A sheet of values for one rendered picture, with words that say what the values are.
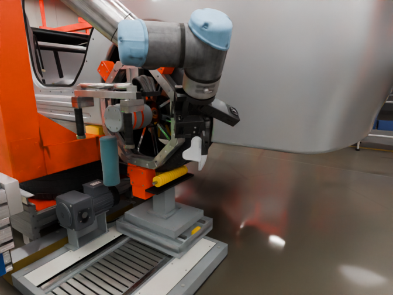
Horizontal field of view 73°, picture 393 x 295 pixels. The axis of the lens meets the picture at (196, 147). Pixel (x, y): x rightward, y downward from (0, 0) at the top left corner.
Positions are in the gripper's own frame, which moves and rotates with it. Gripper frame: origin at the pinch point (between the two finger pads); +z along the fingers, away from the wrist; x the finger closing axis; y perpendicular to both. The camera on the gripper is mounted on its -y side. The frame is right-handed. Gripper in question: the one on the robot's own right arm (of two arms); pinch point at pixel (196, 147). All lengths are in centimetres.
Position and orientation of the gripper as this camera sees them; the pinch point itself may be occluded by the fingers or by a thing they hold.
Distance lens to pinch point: 71.8
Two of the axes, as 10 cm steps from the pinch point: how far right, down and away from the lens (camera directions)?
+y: -9.7, 0.7, -2.3
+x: 2.0, 7.8, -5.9
